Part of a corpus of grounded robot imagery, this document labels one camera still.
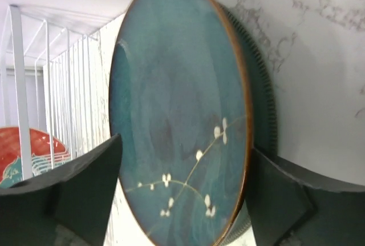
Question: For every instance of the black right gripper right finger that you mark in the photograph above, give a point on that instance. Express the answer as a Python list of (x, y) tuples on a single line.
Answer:
[(291, 205)]

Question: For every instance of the dark teal flowered plate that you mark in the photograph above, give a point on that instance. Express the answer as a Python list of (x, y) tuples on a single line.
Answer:
[(179, 97)]

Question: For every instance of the grey-green plate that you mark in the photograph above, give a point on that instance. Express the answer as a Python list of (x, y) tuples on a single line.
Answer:
[(265, 133)]

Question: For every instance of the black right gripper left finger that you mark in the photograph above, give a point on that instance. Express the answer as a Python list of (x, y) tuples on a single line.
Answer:
[(69, 205)]

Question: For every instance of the white wire dish rack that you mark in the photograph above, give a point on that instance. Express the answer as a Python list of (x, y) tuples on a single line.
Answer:
[(53, 79)]

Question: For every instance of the red and teal plate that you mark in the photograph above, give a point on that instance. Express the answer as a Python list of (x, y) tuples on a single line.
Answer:
[(11, 166)]

